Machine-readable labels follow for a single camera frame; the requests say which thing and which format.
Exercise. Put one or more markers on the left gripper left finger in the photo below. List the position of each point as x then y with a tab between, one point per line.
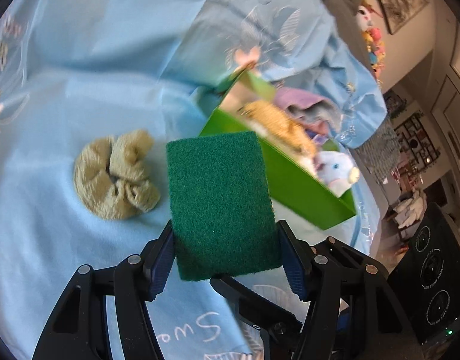
77	328

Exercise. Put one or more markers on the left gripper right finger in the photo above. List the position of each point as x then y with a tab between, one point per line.
327	292

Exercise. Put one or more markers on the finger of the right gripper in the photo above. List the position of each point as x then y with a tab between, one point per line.
279	329

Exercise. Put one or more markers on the green yellow sponge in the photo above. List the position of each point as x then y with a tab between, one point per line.
221	209

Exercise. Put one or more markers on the light blue plush toy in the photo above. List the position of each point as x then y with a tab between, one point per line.
336	171

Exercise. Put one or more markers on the olive green scrunchie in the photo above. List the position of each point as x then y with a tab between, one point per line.
112	179

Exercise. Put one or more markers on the yellow fuzzy pouch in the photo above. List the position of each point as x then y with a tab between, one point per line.
280	125

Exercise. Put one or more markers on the grey knit cushion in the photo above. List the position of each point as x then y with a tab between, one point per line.
380	153

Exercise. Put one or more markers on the green cardboard box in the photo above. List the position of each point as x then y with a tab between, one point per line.
291	176

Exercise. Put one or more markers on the light blue floral sheet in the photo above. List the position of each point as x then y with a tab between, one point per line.
72	71

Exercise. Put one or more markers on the dark wall shelf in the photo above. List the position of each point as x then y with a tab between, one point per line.
417	150

